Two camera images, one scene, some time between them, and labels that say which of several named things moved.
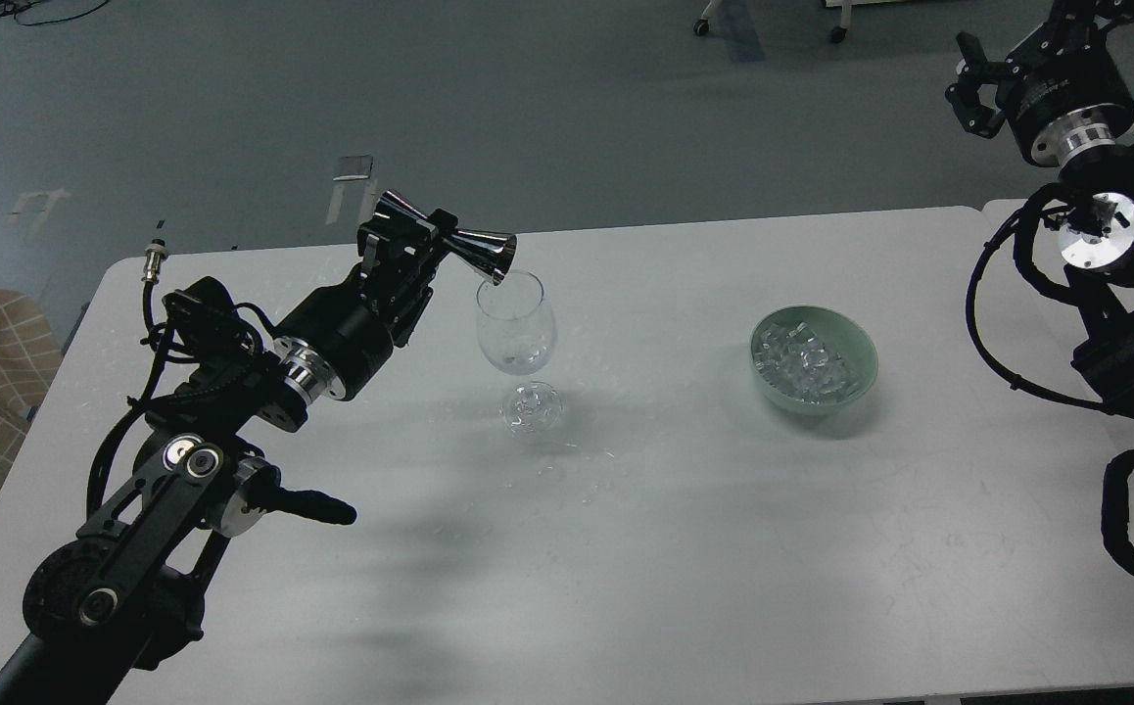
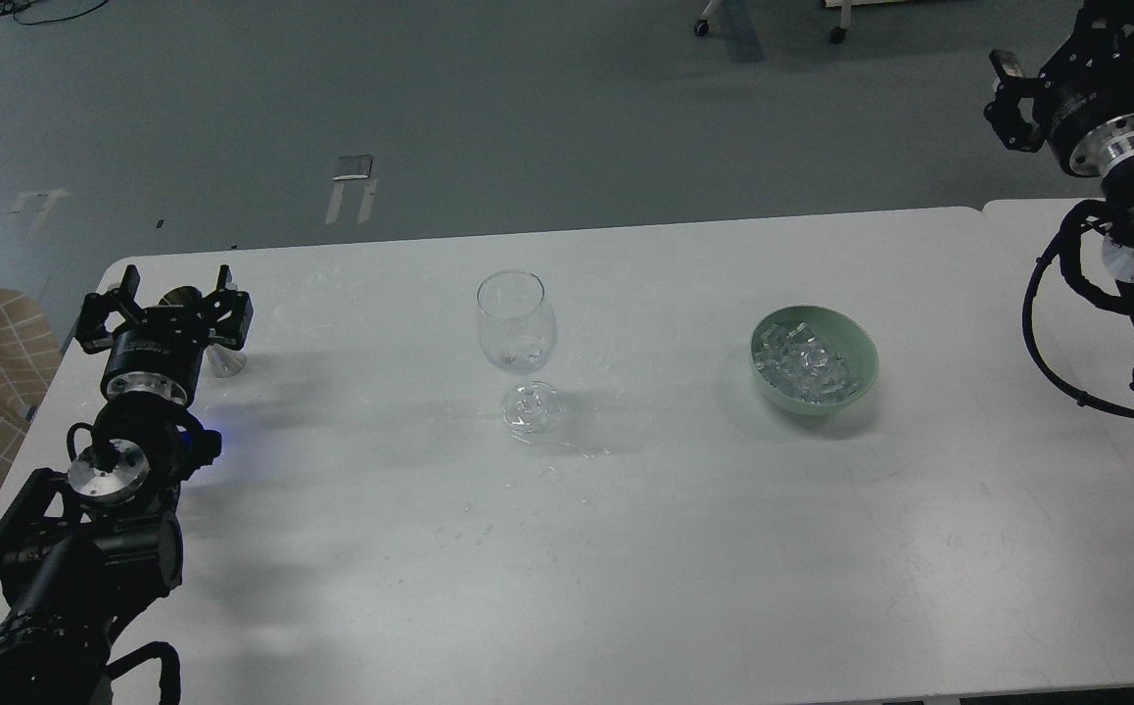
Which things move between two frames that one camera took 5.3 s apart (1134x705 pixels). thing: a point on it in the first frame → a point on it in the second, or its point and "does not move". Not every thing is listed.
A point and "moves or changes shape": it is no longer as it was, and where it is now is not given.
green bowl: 812,359 does not move
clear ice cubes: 797,364 does not move
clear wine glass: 517,334 does not move
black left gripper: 339,340 → 161,353
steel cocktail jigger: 492,254 moves or changes shape
